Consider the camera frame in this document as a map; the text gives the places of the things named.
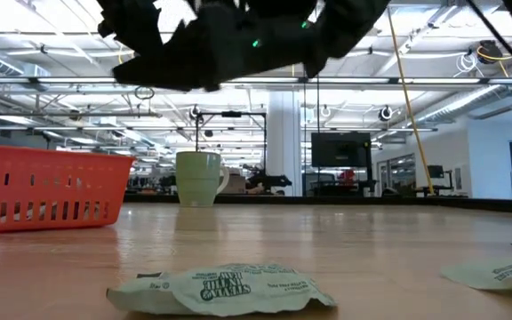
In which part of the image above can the green ceramic mug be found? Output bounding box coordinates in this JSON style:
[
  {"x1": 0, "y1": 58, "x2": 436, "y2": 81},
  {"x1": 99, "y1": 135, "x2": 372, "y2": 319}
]
[{"x1": 175, "y1": 150, "x2": 230, "y2": 208}]

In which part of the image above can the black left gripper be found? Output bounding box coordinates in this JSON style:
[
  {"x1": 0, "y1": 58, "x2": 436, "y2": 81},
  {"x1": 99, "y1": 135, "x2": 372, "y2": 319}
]
[{"x1": 97, "y1": 0, "x2": 164, "y2": 57}]

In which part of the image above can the yellow hanging cable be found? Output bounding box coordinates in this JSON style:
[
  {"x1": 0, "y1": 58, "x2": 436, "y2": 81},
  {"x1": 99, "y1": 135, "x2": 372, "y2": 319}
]
[{"x1": 386, "y1": 6, "x2": 436, "y2": 196}]

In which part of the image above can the black monitor screen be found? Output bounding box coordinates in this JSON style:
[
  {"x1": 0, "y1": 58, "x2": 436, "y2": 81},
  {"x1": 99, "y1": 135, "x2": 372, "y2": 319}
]
[{"x1": 310, "y1": 132, "x2": 372, "y2": 169}]

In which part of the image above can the black background rig frame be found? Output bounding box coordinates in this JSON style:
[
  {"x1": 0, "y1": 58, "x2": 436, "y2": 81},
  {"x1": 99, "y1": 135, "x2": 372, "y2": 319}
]
[{"x1": 193, "y1": 109, "x2": 269, "y2": 179}]

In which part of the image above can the green white stevia packet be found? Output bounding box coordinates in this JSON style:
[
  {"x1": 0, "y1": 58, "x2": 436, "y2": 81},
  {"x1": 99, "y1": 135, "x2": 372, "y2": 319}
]
[
  {"x1": 106, "y1": 262, "x2": 338, "y2": 317},
  {"x1": 440, "y1": 259, "x2": 512, "y2": 294}
]

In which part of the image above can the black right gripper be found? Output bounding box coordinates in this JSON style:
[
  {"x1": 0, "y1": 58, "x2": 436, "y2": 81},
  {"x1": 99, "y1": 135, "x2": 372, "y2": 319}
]
[{"x1": 112, "y1": 0, "x2": 324, "y2": 92}]

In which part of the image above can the yellow black ceiling reel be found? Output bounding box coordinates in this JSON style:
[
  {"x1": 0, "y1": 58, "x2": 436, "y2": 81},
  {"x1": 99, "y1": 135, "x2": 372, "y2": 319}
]
[{"x1": 476, "y1": 39, "x2": 504, "y2": 66}]

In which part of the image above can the white building pillar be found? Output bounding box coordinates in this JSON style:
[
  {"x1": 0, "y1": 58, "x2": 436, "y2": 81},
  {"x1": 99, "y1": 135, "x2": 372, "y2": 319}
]
[{"x1": 266, "y1": 91, "x2": 304, "y2": 197}]

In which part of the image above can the orange plastic basket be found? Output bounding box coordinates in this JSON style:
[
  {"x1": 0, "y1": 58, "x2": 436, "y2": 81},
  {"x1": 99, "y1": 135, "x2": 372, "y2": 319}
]
[{"x1": 0, "y1": 142, "x2": 136, "y2": 235}]

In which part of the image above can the thin black diagonal cable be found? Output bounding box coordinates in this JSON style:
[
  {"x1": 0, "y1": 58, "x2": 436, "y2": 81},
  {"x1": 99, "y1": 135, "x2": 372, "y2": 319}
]
[{"x1": 466, "y1": 0, "x2": 512, "y2": 86}]

